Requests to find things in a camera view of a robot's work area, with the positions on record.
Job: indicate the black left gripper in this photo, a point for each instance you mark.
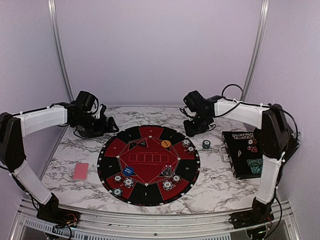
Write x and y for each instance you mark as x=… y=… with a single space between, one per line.
x=102 y=129

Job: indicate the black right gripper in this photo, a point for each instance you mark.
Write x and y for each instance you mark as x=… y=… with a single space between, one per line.
x=190 y=132

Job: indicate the blue white chip stack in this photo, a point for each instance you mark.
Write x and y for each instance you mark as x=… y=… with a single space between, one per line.
x=206 y=144

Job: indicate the orange big blind button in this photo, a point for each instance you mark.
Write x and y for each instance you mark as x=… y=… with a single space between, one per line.
x=166 y=143

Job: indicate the blue small blind button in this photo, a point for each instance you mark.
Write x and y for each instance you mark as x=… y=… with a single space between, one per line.
x=129 y=171

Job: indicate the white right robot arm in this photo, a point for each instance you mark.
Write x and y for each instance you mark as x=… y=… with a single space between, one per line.
x=251 y=114

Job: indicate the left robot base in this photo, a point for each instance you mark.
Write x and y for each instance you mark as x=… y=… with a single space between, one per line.
x=59 y=216

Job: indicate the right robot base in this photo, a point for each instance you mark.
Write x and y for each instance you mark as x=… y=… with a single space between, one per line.
x=250 y=220

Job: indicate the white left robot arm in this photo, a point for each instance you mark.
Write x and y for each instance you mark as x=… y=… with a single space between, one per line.
x=18 y=132

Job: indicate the black poker chip case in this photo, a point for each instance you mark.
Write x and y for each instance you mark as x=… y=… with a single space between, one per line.
x=245 y=149

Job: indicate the red playing card deck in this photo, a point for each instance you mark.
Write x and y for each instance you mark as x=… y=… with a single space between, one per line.
x=80 y=171

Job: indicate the clear round dealer button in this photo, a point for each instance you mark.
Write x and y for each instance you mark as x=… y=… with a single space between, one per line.
x=167 y=171

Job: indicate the round red black poker mat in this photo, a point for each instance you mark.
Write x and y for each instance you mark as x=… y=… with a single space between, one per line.
x=122 y=150

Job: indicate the left aluminium frame post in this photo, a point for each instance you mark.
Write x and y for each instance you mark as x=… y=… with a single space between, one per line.
x=59 y=49

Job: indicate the aluminium frame post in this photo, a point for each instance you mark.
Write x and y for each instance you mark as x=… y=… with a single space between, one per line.
x=259 y=37
x=59 y=49

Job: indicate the right aluminium frame post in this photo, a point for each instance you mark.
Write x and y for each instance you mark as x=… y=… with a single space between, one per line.
x=259 y=37

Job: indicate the aluminium front rail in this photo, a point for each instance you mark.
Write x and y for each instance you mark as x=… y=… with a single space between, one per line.
x=105 y=225

